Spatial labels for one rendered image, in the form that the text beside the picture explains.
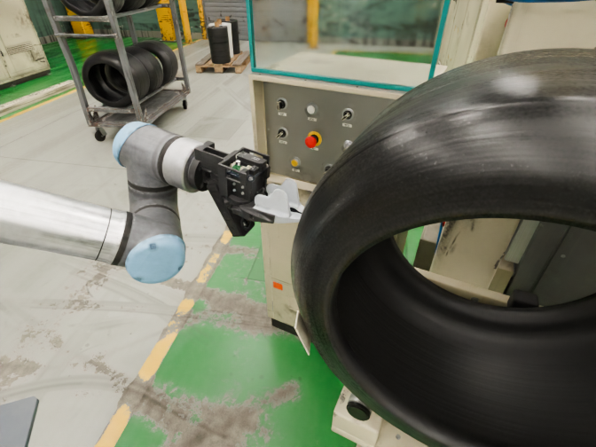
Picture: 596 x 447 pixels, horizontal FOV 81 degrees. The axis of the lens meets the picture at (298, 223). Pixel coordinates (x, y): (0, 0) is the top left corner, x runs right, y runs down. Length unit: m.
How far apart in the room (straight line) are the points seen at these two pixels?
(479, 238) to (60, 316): 2.10
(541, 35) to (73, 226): 0.74
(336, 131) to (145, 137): 0.66
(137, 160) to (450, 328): 0.70
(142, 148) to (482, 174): 0.53
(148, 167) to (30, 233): 0.20
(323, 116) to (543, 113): 0.88
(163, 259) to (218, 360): 1.30
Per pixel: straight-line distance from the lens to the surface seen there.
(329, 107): 1.15
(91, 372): 2.04
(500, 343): 0.84
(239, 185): 0.57
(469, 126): 0.34
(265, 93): 1.24
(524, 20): 0.69
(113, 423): 1.85
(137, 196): 0.71
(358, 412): 0.71
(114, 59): 4.04
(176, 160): 0.62
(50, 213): 0.59
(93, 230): 0.59
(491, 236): 0.83
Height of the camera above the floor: 1.54
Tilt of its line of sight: 37 degrees down
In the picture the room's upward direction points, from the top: straight up
